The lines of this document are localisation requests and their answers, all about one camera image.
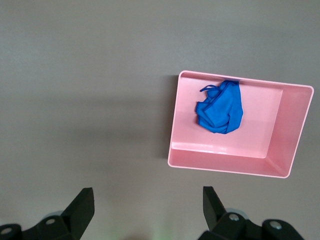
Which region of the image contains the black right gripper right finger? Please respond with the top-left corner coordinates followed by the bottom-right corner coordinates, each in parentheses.
top-left (197, 186), bottom-right (305, 240)

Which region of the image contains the pink plastic bin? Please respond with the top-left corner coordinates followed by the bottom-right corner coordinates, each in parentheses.
top-left (167, 70), bottom-right (315, 179)

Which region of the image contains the brown table cover sheet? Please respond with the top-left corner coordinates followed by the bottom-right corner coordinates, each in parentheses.
top-left (0, 0), bottom-right (320, 240)

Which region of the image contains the blue glove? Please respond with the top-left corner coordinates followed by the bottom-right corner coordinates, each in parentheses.
top-left (194, 79), bottom-right (244, 135)

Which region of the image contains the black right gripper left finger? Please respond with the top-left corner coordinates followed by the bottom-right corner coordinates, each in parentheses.
top-left (0, 187), bottom-right (95, 240)

